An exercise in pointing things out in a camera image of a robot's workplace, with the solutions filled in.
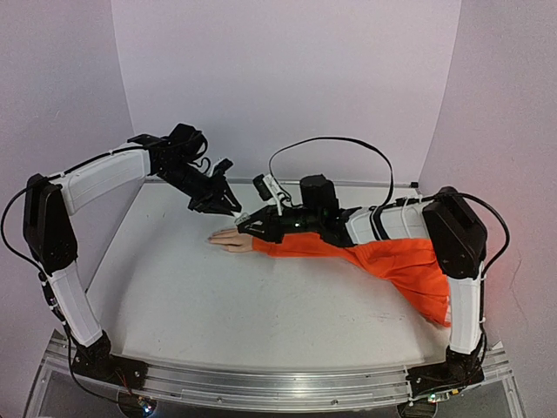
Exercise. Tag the clear nail polish bottle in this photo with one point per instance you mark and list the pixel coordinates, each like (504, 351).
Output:
(243, 217)

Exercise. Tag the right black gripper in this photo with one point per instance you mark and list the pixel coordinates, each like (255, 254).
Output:
(270, 222)

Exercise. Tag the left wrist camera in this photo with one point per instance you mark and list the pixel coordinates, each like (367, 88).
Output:
(220, 167)

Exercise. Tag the aluminium back rail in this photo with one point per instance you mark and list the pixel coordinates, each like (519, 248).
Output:
(238, 181)

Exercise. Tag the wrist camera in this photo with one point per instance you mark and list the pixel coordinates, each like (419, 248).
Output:
(220, 167)
(269, 189)

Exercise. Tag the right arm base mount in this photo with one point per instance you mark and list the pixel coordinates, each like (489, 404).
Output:
(458, 371)

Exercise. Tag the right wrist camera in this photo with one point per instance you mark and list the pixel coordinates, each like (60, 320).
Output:
(269, 189)

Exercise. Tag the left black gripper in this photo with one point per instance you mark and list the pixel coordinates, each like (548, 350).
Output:
(211, 205)

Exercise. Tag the mannequin hand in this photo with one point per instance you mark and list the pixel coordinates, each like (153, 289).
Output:
(232, 241)

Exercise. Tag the orange sweatshirt sleeve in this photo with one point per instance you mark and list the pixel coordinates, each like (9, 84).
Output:
(409, 264)

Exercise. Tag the aluminium front rail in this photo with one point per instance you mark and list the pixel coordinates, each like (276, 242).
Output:
(275, 391)

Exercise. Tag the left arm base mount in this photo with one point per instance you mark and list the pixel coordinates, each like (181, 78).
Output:
(98, 363)

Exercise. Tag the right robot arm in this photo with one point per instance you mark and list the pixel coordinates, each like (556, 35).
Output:
(433, 249)

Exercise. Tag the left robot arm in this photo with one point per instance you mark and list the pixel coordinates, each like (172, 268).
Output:
(50, 200)

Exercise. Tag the aluminium rail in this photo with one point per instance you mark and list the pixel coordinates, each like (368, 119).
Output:
(275, 391)
(238, 181)

